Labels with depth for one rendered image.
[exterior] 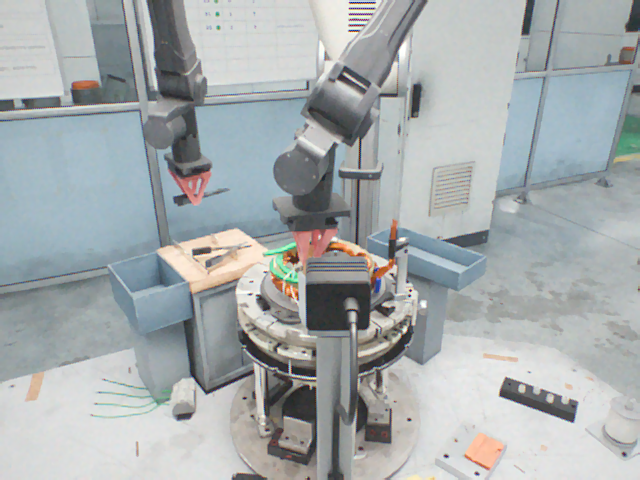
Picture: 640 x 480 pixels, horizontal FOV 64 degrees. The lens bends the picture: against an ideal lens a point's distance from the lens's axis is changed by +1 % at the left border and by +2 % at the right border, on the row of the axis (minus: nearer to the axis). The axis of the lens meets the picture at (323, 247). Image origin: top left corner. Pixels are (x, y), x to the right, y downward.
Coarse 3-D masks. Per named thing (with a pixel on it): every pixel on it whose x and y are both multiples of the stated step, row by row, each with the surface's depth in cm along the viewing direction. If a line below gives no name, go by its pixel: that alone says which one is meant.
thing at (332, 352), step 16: (320, 336) 35; (336, 336) 35; (320, 352) 36; (336, 352) 37; (320, 368) 37; (336, 368) 37; (320, 384) 37; (336, 384) 38; (320, 400) 38; (336, 400) 39; (320, 416) 39; (320, 432) 39; (352, 432) 39; (320, 448) 40; (352, 448) 40; (320, 464) 41; (352, 464) 41
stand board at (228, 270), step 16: (192, 240) 117; (208, 240) 117; (224, 240) 117; (240, 240) 117; (176, 256) 110; (208, 256) 109; (240, 256) 109; (256, 256) 110; (192, 272) 103; (224, 272) 103; (240, 272) 105; (192, 288) 100; (208, 288) 102
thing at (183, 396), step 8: (176, 384) 110; (184, 384) 109; (192, 384) 109; (176, 392) 107; (184, 392) 107; (192, 392) 107; (176, 400) 105; (184, 400) 105; (192, 400) 105; (176, 408) 105; (184, 408) 105; (192, 408) 105; (176, 416) 105; (184, 416) 106
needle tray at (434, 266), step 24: (384, 240) 123; (432, 240) 118; (408, 264) 112; (432, 264) 107; (456, 264) 115; (480, 264) 108; (432, 288) 112; (456, 288) 105; (432, 312) 116; (432, 336) 120
